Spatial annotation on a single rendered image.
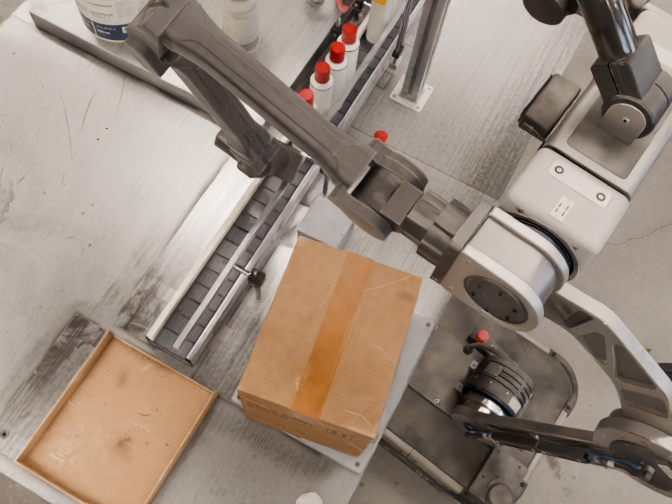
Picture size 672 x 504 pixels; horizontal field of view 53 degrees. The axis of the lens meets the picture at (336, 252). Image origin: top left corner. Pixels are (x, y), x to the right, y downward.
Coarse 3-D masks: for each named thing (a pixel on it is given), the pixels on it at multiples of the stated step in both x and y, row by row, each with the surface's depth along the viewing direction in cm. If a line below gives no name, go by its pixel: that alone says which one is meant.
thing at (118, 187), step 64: (512, 0) 189; (0, 64) 168; (64, 64) 170; (448, 64) 178; (512, 64) 180; (0, 128) 161; (64, 128) 162; (128, 128) 164; (192, 128) 165; (384, 128) 169; (448, 128) 170; (512, 128) 172; (0, 192) 155; (64, 192) 156; (128, 192) 157; (192, 192) 158; (448, 192) 163; (0, 256) 149; (64, 256) 150; (128, 256) 151; (192, 256) 152; (384, 256) 155; (0, 320) 143; (64, 320) 144; (128, 320) 145; (256, 320) 147; (0, 384) 138; (64, 384) 139; (0, 448) 133; (192, 448) 136; (256, 448) 136
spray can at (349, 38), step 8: (352, 24) 149; (344, 32) 148; (352, 32) 148; (344, 40) 150; (352, 40) 150; (352, 48) 151; (352, 56) 153; (352, 64) 156; (352, 72) 159; (352, 88) 166
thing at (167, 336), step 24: (360, 48) 172; (384, 48) 172; (336, 120) 163; (288, 144) 159; (264, 192) 154; (288, 192) 154; (240, 216) 151; (240, 240) 149; (216, 264) 146; (240, 264) 146; (192, 288) 144; (192, 312) 142; (168, 336) 139; (192, 336) 139
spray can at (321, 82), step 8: (320, 64) 144; (328, 64) 144; (320, 72) 143; (328, 72) 143; (312, 80) 147; (320, 80) 145; (328, 80) 146; (312, 88) 148; (320, 88) 146; (328, 88) 147; (320, 96) 149; (328, 96) 150; (320, 104) 151; (328, 104) 153; (320, 112) 154; (328, 112) 156
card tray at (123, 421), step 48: (96, 384) 139; (144, 384) 140; (192, 384) 140; (48, 432) 134; (96, 432) 135; (144, 432) 136; (192, 432) 135; (48, 480) 128; (96, 480) 132; (144, 480) 132
